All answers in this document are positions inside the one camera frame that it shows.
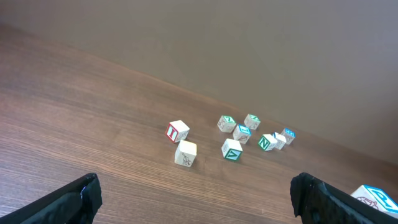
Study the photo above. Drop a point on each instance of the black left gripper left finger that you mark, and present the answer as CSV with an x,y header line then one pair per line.
x,y
76,202

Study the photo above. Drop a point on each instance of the plain wooden block left edge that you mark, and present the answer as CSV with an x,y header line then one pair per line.
x,y
185,153

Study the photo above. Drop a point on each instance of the blue P wooden block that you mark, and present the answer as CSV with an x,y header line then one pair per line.
x,y
376,198

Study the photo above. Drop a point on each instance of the blue top left block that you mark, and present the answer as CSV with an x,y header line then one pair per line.
x,y
241,133

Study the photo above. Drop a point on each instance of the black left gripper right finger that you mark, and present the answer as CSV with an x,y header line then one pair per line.
x,y
317,202

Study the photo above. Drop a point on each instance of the green V wooden block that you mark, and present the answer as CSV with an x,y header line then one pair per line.
x,y
231,150

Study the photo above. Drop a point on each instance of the red side 2 block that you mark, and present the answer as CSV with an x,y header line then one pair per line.
x,y
281,140

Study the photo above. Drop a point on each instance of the green top left block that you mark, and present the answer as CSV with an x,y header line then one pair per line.
x,y
226,124

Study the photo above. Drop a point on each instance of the blue top far block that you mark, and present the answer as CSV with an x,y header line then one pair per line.
x,y
289,135

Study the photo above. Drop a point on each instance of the green top far block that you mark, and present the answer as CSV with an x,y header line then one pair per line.
x,y
252,121

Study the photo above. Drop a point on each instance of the plain animal wooden block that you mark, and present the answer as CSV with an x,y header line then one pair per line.
x,y
267,142

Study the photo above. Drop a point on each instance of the plain wooden block far left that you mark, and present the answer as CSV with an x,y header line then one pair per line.
x,y
177,131

